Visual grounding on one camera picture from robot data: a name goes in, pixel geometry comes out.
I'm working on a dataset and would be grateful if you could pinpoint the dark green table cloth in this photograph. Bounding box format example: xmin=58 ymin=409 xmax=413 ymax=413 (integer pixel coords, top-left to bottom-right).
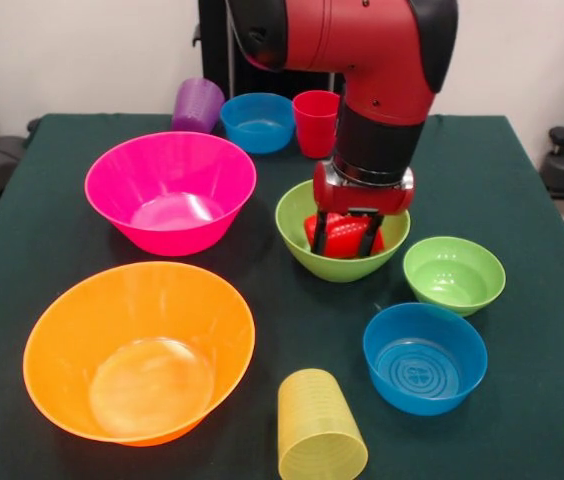
xmin=0 ymin=113 xmax=564 ymax=480

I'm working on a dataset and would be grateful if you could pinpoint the large pink plastic bowl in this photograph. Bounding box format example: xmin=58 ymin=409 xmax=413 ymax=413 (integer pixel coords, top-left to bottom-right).
xmin=84 ymin=130 xmax=258 ymax=258

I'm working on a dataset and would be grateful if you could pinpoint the red plastic cup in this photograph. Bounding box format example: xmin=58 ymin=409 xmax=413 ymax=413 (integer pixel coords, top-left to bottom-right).
xmin=303 ymin=212 xmax=386 ymax=260

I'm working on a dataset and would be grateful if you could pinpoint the purple plastic cup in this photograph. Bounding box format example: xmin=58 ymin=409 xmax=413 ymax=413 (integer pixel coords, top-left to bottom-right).
xmin=171 ymin=77 xmax=226 ymax=135

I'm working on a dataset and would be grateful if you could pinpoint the crimson pink plastic cup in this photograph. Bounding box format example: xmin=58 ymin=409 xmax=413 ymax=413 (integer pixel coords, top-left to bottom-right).
xmin=291 ymin=89 xmax=342 ymax=160

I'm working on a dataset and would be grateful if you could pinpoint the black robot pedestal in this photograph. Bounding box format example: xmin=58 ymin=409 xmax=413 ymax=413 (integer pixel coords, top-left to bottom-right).
xmin=192 ymin=0 xmax=348 ymax=101

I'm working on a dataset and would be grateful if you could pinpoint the blue plastic bowl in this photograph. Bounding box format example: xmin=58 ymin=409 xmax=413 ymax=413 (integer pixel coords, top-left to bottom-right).
xmin=219 ymin=92 xmax=296 ymax=155
xmin=362 ymin=302 xmax=489 ymax=417

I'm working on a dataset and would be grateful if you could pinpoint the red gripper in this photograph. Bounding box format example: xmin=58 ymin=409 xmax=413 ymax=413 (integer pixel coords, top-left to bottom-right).
xmin=310 ymin=162 xmax=417 ymax=259

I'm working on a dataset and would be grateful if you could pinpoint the small green plastic bowl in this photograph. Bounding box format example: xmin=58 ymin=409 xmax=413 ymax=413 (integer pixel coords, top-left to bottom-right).
xmin=402 ymin=235 xmax=507 ymax=318

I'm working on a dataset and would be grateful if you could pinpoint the large green plastic bowl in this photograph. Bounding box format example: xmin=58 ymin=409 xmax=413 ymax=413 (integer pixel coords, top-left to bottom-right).
xmin=274 ymin=179 xmax=412 ymax=284

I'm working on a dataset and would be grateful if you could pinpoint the orange plastic bowl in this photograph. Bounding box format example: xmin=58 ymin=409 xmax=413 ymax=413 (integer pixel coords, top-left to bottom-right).
xmin=22 ymin=260 xmax=257 ymax=448

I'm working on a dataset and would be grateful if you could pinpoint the yellow plastic cup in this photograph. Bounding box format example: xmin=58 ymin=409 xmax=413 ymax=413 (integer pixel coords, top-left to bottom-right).
xmin=276 ymin=368 xmax=369 ymax=480

